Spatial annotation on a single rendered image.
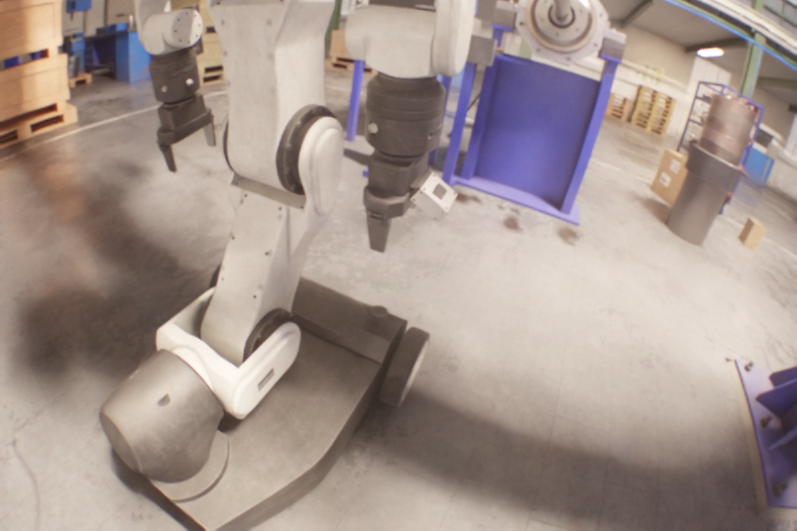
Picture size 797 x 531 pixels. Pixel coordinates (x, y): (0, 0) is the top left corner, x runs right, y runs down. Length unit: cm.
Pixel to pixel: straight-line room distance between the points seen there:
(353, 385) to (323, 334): 15
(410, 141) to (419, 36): 11
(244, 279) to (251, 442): 30
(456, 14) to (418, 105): 10
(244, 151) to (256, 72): 12
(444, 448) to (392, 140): 72
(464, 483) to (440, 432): 15
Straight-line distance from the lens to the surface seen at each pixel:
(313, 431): 70
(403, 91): 37
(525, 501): 92
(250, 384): 59
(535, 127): 222
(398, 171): 41
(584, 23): 193
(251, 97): 52
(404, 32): 37
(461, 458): 91
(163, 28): 64
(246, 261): 61
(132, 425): 56
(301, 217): 56
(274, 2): 47
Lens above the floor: 80
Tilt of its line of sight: 31 degrees down
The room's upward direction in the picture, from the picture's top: 10 degrees clockwise
